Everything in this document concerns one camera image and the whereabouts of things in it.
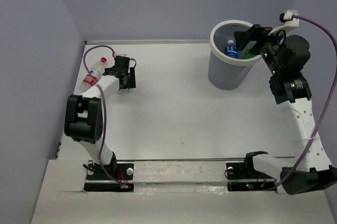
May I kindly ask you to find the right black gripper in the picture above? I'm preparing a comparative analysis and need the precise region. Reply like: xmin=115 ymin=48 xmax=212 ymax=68
xmin=233 ymin=24 xmax=289 ymax=75

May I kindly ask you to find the green plastic bottle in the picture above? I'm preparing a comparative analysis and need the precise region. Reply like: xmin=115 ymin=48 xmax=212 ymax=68
xmin=242 ymin=46 xmax=254 ymax=60

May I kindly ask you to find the blue label bottle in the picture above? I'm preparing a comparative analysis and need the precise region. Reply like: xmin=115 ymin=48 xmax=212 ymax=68
xmin=225 ymin=40 xmax=239 ymax=59

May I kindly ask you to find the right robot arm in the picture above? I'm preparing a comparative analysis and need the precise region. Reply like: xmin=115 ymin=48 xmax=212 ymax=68
xmin=226 ymin=24 xmax=336 ymax=195

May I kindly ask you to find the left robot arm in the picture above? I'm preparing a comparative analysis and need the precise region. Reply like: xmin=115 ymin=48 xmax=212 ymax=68
xmin=64 ymin=55 xmax=136 ymax=179

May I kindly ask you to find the white round bin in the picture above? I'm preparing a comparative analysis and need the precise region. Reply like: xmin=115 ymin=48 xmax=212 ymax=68
xmin=208 ymin=20 xmax=262 ymax=90

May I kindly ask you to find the red label water bottle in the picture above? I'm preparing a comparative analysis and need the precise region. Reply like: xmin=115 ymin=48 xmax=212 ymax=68
xmin=79 ymin=57 xmax=107 ymax=93

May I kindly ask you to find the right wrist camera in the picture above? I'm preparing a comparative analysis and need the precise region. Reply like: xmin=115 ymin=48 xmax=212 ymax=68
xmin=268 ymin=9 xmax=300 ymax=36

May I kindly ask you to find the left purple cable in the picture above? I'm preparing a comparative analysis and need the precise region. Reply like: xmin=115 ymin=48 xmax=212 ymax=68
xmin=83 ymin=45 xmax=132 ymax=189

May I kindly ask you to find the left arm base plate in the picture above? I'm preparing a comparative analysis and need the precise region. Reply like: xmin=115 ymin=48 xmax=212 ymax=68
xmin=83 ymin=161 xmax=134 ymax=192

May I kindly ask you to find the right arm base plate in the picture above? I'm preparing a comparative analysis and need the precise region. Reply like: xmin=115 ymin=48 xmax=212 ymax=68
xmin=224 ymin=162 xmax=274 ymax=192

